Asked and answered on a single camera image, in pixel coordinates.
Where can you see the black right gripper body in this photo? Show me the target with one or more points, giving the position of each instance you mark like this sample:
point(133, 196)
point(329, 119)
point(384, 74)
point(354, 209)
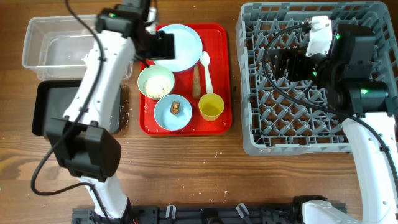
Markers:
point(301, 68)

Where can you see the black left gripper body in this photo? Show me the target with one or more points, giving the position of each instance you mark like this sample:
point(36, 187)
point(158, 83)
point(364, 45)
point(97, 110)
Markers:
point(148, 46)

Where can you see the light green rice bowl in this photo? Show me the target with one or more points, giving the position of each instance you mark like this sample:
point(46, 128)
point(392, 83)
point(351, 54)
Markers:
point(151, 71)

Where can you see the pile of white rice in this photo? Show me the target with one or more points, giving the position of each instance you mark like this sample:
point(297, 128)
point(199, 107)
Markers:
point(157, 86)

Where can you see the white plastic spoon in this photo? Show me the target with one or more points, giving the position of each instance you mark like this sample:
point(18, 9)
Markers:
point(205, 61)

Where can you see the brown food scrap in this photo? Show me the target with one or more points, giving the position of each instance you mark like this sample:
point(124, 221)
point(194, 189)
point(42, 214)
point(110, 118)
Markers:
point(175, 108)

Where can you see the small light blue plate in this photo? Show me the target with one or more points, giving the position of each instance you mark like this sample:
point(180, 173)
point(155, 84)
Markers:
point(166, 120)

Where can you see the yellow plastic cup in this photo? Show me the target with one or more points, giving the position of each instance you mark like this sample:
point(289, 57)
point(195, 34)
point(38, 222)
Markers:
point(211, 106)

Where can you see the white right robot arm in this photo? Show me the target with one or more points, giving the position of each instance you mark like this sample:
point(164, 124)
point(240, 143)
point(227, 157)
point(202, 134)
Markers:
point(340, 61)

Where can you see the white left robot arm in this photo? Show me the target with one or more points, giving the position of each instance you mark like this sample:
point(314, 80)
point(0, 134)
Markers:
point(80, 139)

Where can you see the grey dishwasher rack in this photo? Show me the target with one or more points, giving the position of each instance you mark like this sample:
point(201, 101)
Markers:
point(272, 124)

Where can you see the clear plastic waste bin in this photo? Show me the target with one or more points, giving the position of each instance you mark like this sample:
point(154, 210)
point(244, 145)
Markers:
point(55, 47)

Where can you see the black food waste tray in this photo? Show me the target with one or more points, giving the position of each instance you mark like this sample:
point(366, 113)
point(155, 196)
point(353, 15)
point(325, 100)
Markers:
point(53, 98)

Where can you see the large light blue plate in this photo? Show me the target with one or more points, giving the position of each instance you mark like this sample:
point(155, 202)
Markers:
point(188, 48)

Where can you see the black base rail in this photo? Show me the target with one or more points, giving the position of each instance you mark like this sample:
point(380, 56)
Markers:
point(276, 213)

